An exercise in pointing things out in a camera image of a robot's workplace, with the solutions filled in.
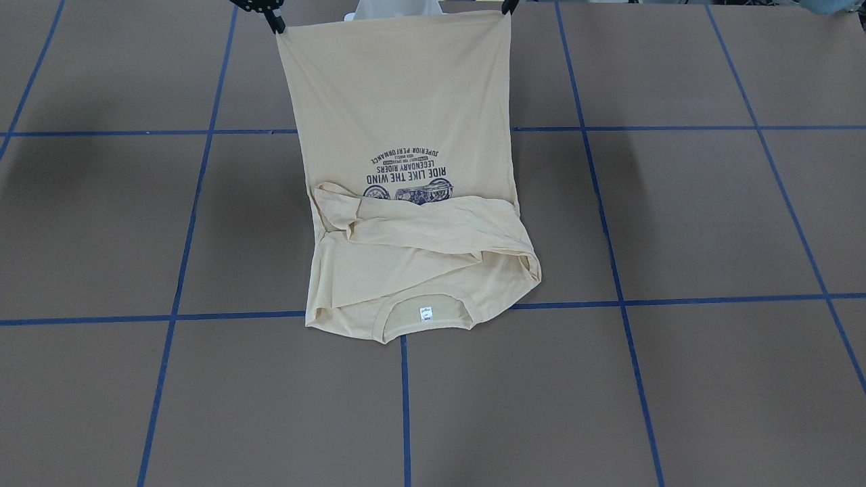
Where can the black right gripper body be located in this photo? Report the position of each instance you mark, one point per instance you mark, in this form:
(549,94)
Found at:
(262,7)

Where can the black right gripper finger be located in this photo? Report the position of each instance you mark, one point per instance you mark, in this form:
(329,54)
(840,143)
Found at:
(275,21)

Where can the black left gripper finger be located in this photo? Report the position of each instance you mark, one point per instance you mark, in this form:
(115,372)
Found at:
(508,7)

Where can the beige long-sleeve graphic shirt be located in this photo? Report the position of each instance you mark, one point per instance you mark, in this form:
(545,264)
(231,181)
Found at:
(405,139)

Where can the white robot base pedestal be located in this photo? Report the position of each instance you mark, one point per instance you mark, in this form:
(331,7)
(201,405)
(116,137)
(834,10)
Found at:
(380,9)

